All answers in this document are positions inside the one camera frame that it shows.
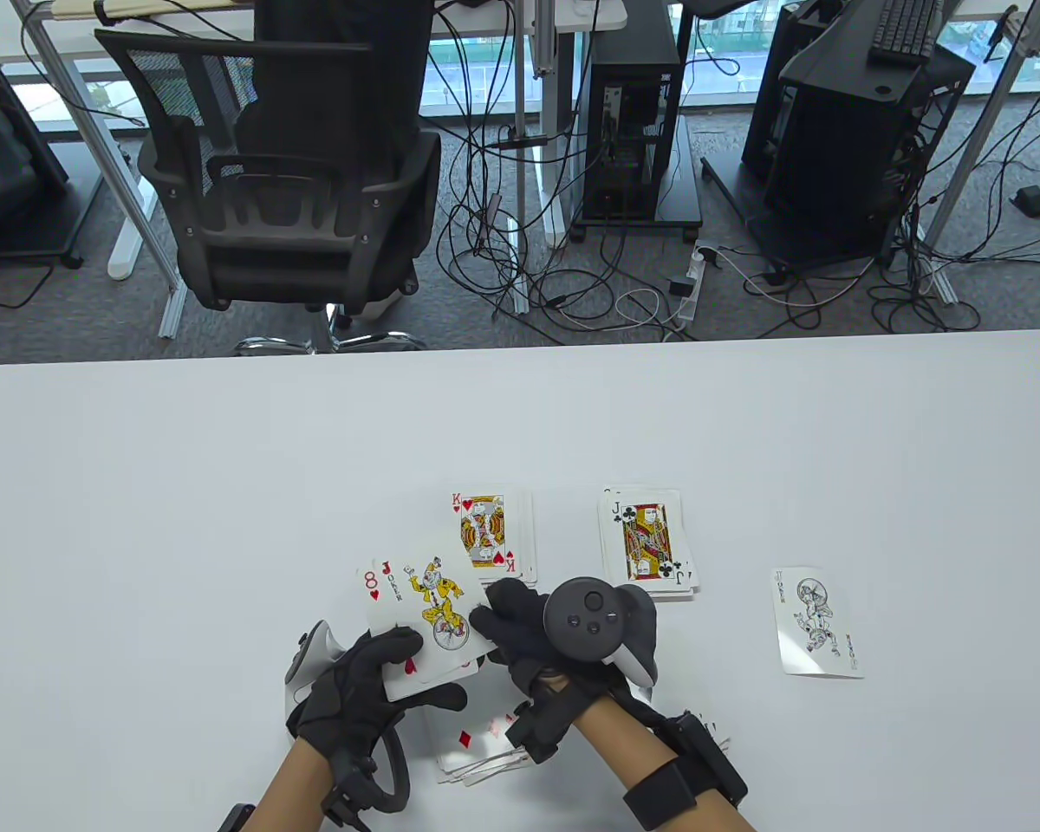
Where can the person's right hand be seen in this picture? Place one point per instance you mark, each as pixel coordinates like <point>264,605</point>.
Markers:
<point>520,641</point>

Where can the person's left hand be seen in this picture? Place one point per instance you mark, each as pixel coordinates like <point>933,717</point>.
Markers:
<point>348,704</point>

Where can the coloured joker playing card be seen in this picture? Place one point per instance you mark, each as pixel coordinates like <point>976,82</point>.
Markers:
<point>399,607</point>

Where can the hearts face playing card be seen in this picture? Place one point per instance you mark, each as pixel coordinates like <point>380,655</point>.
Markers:
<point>485,529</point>

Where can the spades card pile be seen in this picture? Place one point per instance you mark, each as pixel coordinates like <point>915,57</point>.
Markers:
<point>641,693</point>

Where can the black clubs playing card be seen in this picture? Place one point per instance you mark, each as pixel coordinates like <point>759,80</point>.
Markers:
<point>650,596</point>

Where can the clubs face playing card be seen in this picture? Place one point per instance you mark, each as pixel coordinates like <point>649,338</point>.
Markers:
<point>646,542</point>

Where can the black white joker playing card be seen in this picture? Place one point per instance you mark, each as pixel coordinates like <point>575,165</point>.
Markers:
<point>819,624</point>

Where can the person's right forearm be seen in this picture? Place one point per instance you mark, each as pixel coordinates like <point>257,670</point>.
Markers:
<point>624,750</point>

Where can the person's left forearm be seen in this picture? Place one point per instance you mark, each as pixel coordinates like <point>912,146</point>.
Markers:
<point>295,793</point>

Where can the white power strip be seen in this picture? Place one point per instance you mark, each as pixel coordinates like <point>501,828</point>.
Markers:
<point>692,303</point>

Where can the black power adapter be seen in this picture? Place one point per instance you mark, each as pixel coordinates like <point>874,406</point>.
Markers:
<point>683,286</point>

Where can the black mesh office chair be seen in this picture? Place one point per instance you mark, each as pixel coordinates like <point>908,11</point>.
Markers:
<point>295,260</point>

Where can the black wheeled computer stand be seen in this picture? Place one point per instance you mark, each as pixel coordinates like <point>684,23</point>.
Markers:
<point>680,199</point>

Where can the large black computer case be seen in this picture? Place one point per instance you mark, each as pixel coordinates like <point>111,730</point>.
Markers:
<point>849,156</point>

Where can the black computer tower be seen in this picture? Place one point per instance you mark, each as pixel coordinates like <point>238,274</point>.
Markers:
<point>637,52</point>
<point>780,52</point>

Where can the black equipment cart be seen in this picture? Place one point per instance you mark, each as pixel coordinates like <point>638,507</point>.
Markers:
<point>0,173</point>

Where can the black foot pedal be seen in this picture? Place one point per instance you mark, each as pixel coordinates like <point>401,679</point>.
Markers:
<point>1030,201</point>

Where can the black keyboard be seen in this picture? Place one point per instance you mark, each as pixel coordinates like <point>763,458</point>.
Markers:
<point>906,30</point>

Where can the aluminium frame leg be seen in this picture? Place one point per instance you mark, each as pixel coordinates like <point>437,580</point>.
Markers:
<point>95,147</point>
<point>975,143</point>

